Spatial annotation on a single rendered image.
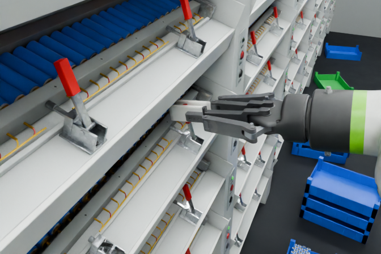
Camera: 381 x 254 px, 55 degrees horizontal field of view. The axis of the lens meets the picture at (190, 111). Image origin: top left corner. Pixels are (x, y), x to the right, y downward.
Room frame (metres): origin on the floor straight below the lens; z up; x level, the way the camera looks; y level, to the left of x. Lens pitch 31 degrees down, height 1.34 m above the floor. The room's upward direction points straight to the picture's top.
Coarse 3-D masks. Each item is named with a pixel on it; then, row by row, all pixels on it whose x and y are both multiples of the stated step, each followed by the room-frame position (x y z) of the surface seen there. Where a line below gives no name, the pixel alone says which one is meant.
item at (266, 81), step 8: (272, 56) 1.34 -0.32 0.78; (280, 56) 1.33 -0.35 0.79; (272, 64) 1.33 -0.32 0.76; (280, 64) 1.33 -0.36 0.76; (264, 72) 1.26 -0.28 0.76; (272, 72) 1.28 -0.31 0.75; (280, 72) 1.29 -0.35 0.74; (256, 80) 1.19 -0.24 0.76; (264, 80) 1.19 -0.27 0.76; (272, 80) 1.18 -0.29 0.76; (256, 88) 1.12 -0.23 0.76; (264, 88) 1.14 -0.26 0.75; (272, 88) 1.16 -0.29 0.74; (240, 144) 0.77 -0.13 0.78
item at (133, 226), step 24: (216, 96) 0.70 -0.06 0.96; (168, 168) 0.48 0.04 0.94; (192, 168) 0.50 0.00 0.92; (96, 192) 0.40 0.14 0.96; (120, 192) 0.41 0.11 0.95; (144, 192) 0.42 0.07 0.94; (168, 192) 0.43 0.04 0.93; (72, 216) 0.36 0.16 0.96; (120, 216) 0.37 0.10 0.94; (144, 216) 0.38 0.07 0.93; (120, 240) 0.34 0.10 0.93; (144, 240) 0.35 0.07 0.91
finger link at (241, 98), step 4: (268, 92) 0.56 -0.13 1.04; (272, 92) 0.55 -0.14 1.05; (220, 96) 0.56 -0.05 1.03; (224, 96) 0.57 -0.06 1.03; (228, 96) 0.56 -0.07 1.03; (232, 96) 0.56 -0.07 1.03; (236, 96) 0.56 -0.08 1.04; (240, 96) 0.56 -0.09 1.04; (244, 96) 0.55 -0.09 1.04; (248, 96) 0.55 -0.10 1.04; (252, 96) 0.55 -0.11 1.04; (256, 96) 0.55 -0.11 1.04; (260, 96) 0.55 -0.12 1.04; (264, 96) 0.55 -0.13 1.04; (268, 96) 0.55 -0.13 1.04; (272, 96) 0.55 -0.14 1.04; (228, 100) 0.57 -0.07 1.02; (232, 100) 0.56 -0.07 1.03; (236, 100) 0.55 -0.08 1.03; (240, 100) 0.55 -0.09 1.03; (244, 100) 0.55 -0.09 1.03; (248, 100) 0.55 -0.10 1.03; (260, 100) 0.54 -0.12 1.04
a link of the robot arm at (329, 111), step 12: (312, 96) 0.46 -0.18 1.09; (324, 96) 0.45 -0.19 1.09; (336, 96) 0.45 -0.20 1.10; (348, 96) 0.44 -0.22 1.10; (312, 108) 0.44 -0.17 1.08; (324, 108) 0.44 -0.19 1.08; (336, 108) 0.43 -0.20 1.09; (348, 108) 0.42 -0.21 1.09; (312, 120) 0.43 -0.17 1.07; (324, 120) 0.42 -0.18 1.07; (336, 120) 0.42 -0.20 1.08; (348, 120) 0.41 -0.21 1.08; (312, 132) 0.42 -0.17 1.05; (324, 132) 0.42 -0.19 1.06; (336, 132) 0.41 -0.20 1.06; (348, 132) 0.41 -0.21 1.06; (312, 144) 0.43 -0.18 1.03; (324, 144) 0.42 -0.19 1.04; (336, 144) 0.41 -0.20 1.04; (348, 144) 0.40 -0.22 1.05
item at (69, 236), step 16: (192, 96) 0.67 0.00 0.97; (160, 128) 0.55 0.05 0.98; (144, 144) 0.50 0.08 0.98; (128, 160) 0.46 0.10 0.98; (144, 160) 0.49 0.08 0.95; (112, 176) 0.42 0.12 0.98; (128, 176) 0.43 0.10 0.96; (112, 192) 0.39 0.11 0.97; (96, 208) 0.36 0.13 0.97; (80, 224) 0.33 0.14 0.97; (64, 240) 0.30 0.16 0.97
